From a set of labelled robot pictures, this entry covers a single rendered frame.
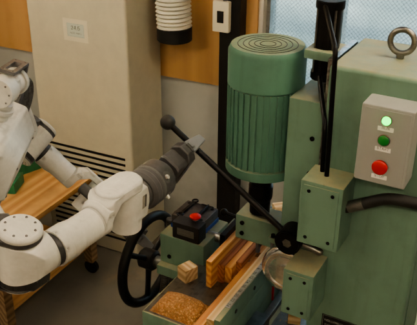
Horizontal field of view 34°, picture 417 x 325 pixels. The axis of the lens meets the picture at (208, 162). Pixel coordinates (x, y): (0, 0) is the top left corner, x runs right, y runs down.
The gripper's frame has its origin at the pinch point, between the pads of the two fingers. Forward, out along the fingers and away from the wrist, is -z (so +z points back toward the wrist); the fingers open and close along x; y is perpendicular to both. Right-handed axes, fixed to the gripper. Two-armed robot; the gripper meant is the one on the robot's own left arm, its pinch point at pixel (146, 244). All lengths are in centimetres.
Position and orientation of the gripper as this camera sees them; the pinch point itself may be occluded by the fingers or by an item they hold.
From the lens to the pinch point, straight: 211.3
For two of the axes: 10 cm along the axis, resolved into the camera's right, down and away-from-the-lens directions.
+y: 6.5, -7.6, 0.0
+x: -1.1, -1.0, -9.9
